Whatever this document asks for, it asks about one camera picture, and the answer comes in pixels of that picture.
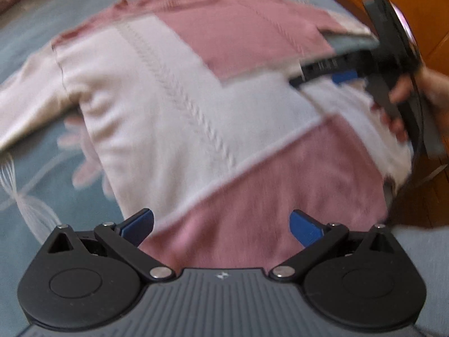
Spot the pink and cream knit sweater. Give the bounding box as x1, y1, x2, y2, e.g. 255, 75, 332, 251
0, 0, 414, 271

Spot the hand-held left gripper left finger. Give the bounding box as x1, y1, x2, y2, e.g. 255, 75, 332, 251
47, 208, 174, 283

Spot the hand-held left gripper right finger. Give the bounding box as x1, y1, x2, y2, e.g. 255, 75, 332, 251
270, 209, 397, 283

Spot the person's right hand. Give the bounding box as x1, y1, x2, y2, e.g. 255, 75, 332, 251
372, 66, 449, 143

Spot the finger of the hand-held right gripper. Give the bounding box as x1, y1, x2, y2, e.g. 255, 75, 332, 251
289, 50, 372, 86
331, 71, 367, 85

